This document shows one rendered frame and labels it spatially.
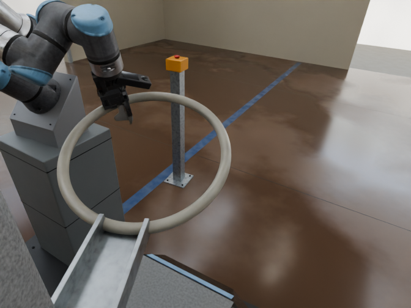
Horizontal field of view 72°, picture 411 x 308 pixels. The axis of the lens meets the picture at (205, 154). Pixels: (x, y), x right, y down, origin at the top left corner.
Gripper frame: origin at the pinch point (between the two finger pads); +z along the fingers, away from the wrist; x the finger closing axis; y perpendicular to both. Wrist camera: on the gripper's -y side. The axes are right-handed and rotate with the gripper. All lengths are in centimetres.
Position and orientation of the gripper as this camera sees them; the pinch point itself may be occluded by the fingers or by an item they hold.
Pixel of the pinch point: (130, 115)
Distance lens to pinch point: 103.2
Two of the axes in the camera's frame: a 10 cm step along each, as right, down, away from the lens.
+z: 0.0, 6.0, 8.0
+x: 4.0, 7.3, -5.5
